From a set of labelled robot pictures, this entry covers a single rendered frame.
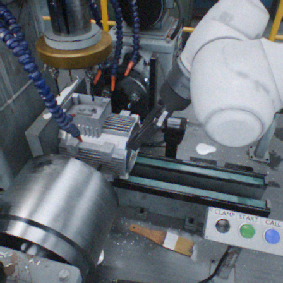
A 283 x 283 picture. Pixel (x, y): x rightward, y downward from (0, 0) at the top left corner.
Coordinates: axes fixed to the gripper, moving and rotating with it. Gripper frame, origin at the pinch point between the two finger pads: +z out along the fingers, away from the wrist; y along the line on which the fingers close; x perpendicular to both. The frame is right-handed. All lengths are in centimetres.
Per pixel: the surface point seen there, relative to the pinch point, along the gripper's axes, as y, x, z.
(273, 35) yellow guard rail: -234, 89, 10
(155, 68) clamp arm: -18.0, -5.4, -10.4
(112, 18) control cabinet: -312, -64, 125
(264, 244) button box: 19.7, 30.3, -11.9
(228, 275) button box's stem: 16.2, 40.9, 10.7
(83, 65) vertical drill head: 1.3, -20.6, -12.1
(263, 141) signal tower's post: -34, 46, -1
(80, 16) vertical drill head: -3.6, -26.2, -19.1
